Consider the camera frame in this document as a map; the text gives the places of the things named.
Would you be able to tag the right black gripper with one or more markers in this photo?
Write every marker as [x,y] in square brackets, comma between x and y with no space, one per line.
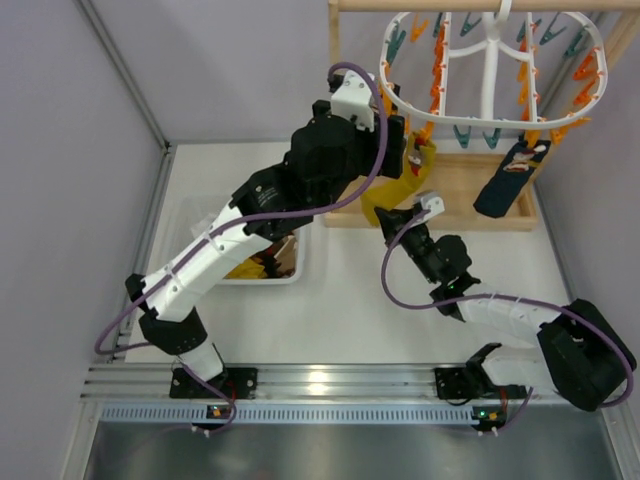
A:
[395,226]

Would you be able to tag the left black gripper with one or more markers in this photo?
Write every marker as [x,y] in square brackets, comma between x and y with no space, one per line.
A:
[395,147]

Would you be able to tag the navy sock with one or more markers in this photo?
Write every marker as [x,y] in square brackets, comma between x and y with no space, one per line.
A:
[497,196]

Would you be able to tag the white round clip hanger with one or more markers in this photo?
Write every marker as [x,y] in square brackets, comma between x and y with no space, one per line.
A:
[594,70]

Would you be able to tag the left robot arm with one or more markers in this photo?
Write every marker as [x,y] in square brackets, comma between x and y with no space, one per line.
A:
[262,211]

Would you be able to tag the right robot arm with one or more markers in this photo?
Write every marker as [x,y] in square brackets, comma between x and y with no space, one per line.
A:
[572,350]

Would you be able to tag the wooden hanger rack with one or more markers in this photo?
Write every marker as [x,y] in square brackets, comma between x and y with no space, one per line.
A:
[476,173]

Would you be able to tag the white plastic basket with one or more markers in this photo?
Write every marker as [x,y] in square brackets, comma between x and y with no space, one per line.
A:
[191,216]

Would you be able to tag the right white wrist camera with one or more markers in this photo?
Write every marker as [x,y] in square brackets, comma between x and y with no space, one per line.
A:
[428,204]

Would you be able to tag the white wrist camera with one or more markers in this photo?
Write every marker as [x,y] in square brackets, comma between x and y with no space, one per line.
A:
[351,99]
[428,204]

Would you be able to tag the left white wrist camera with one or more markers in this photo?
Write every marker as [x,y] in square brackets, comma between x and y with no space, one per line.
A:
[351,99]

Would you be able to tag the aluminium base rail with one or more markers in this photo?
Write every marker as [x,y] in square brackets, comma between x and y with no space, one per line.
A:
[289,394]

